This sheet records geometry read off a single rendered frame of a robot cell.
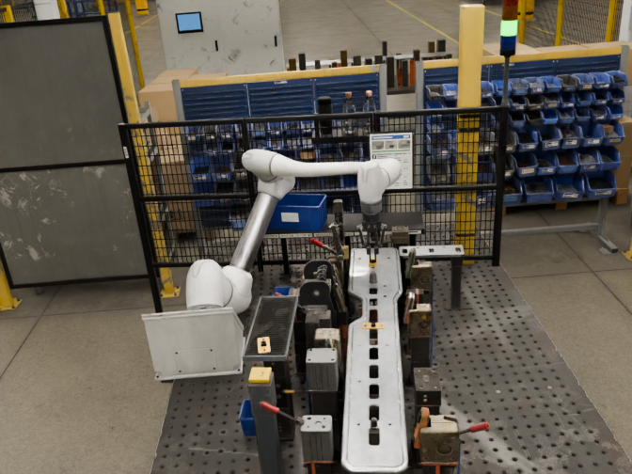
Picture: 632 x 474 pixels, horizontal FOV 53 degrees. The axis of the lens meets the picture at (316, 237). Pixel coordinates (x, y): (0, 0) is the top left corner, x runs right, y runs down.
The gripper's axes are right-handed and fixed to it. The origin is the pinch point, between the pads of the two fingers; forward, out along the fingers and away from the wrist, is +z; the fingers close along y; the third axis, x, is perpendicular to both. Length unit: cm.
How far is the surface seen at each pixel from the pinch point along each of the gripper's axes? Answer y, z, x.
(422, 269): -20.9, 3.6, 8.2
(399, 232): -12.3, 1.1, -23.6
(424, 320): -19.1, 6.3, 43.2
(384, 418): -3, 6, 97
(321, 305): 19.1, -2.4, 45.5
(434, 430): -17, 0, 109
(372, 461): 0, 6, 114
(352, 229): 10.0, 3.7, -34.9
